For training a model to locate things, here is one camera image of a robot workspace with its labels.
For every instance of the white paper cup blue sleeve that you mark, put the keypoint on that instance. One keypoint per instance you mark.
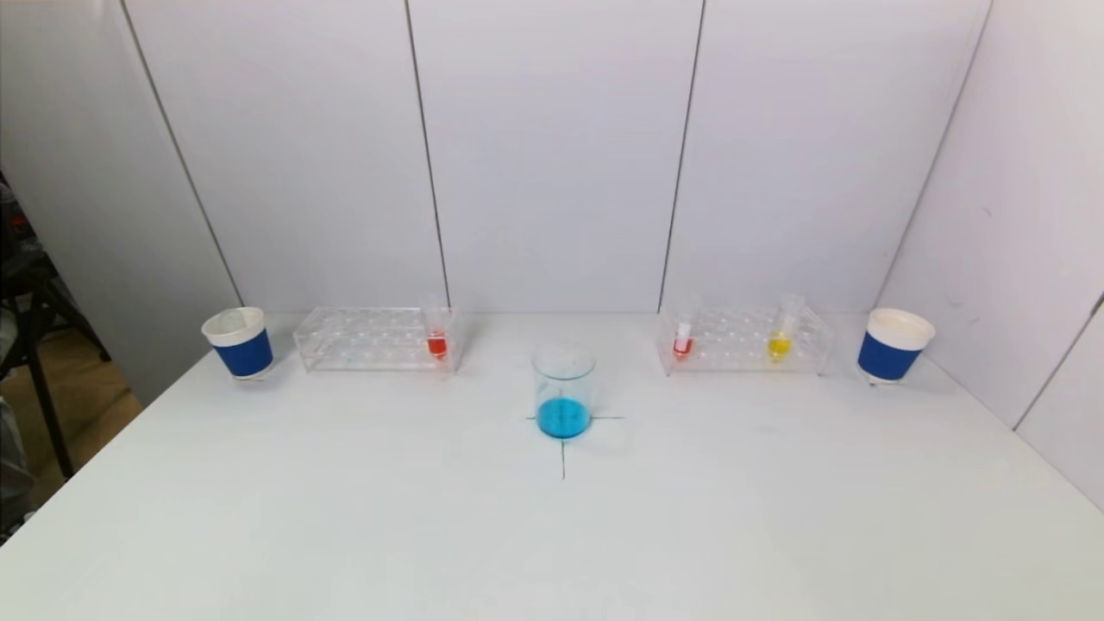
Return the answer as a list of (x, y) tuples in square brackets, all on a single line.
[(888, 355), (244, 354)]

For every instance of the clear acrylic test tube rack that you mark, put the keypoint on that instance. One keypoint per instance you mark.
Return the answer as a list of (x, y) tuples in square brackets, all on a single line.
[(371, 341), (733, 341)]

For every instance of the grey fabric bundle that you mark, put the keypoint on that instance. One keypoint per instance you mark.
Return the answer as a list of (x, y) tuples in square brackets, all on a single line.
[(13, 457)]

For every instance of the yellow pigment test tube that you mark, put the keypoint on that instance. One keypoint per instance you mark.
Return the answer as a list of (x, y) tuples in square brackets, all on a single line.
[(779, 346)]

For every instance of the white-labelled red pigment test tube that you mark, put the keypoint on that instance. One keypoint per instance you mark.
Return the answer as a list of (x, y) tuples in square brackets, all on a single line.
[(682, 345)]

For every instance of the clear glass beaker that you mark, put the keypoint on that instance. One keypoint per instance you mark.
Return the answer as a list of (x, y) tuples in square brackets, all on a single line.
[(563, 418)]

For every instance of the blue pigment test tube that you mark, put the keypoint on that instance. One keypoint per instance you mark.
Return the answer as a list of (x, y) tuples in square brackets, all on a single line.
[(231, 322)]

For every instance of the black metal stool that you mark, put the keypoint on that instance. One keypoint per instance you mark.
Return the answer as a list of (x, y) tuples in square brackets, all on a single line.
[(26, 276)]

